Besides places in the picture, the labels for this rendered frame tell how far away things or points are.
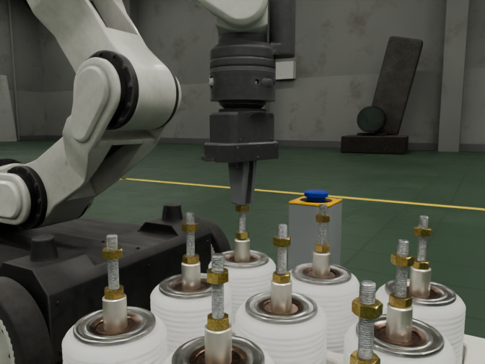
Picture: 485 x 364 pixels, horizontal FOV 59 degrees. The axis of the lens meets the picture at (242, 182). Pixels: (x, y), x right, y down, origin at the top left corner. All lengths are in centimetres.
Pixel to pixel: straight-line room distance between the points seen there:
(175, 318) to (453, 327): 29
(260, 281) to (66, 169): 51
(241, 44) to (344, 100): 765
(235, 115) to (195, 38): 929
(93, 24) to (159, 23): 963
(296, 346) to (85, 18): 70
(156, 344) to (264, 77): 34
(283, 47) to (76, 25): 47
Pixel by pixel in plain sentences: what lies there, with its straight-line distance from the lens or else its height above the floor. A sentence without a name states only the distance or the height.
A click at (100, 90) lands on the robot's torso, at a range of 80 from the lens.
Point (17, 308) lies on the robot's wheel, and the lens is 74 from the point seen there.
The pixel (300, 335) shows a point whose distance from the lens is 44.
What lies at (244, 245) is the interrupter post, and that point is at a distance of 61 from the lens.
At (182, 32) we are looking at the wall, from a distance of 1007.
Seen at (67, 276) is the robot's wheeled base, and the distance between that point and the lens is 79.
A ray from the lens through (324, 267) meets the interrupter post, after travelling 56.
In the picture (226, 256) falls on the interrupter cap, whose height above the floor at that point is 25.
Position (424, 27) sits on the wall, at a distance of 806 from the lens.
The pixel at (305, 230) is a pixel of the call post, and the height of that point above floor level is 27.
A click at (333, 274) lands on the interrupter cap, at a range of 58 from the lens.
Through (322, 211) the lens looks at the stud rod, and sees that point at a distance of 55.
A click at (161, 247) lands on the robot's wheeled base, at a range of 94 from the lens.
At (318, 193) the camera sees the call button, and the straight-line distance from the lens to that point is 72.
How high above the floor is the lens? 44
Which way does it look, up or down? 8 degrees down
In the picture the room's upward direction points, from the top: straight up
